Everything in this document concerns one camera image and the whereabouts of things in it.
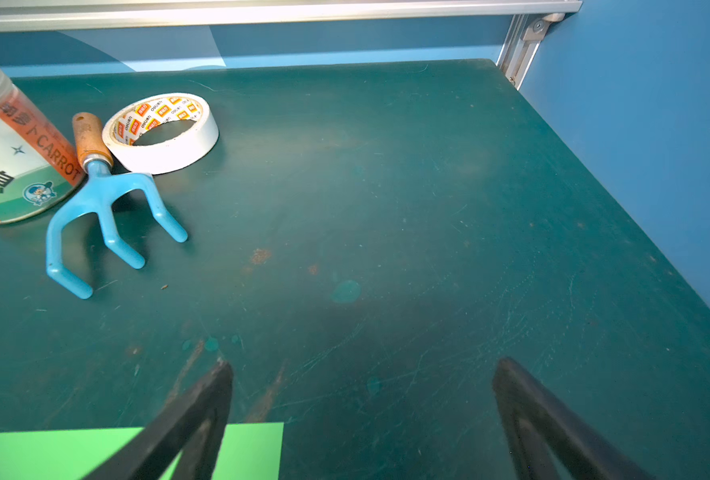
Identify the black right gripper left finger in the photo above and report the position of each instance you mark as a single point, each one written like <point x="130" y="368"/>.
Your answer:
<point x="188" y="434"/>

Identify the blue garden hand rake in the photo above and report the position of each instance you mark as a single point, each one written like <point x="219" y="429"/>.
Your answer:
<point x="97" y="197"/>

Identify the carrot snack jar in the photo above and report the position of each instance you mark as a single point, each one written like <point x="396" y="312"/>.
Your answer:
<point x="38" y="165"/>

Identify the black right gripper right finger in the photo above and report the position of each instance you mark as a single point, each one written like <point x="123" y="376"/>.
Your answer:
<point x="539" y="427"/>

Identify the green square paper sheet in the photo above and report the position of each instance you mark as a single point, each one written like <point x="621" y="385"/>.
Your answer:
<point x="248" y="451"/>

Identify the aluminium back frame rail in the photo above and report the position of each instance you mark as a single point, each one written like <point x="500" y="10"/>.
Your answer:
<point x="23" y="16"/>

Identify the white tape roll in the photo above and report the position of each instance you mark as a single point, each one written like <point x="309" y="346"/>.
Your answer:
<point x="122" y="133"/>

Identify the aluminium right corner post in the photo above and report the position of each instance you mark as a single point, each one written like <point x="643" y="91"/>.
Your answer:
<point x="523" y="38"/>

